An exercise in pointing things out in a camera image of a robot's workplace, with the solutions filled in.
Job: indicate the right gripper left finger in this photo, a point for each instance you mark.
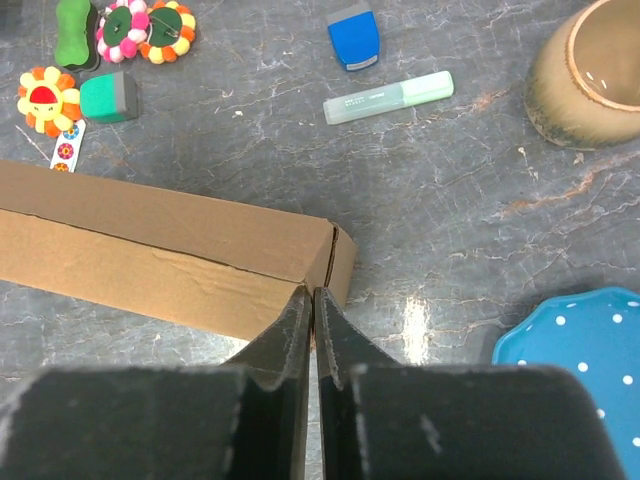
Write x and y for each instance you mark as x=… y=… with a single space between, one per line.
x=243 y=419

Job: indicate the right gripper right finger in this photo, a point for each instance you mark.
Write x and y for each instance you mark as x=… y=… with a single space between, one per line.
x=381 y=419

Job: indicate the brown cardboard box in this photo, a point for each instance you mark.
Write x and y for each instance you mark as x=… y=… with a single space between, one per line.
x=225 y=267

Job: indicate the blue small box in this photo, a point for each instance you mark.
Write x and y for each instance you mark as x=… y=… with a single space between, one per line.
x=354 y=35

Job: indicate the blue polka dot plate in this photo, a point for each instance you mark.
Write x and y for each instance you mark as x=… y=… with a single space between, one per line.
x=595 y=336

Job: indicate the small white tag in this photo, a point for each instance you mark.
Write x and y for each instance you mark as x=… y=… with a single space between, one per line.
x=67 y=148

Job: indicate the pale green stick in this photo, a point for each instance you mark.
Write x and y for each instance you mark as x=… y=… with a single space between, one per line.
x=391 y=97

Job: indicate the teal square sponge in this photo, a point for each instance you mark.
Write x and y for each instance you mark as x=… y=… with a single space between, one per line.
x=109 y=98

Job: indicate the orange yellow flower toy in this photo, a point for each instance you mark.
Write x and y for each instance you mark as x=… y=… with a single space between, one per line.
x=49 y=100

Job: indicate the brown ceramic cup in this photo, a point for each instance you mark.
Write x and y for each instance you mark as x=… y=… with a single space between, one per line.
x=582 y=90

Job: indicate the green double flower toy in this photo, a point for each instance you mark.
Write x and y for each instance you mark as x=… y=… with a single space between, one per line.
x=160 y=33

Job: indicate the green bone toy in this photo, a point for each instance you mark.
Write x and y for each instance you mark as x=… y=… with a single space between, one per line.
x=77 y=22

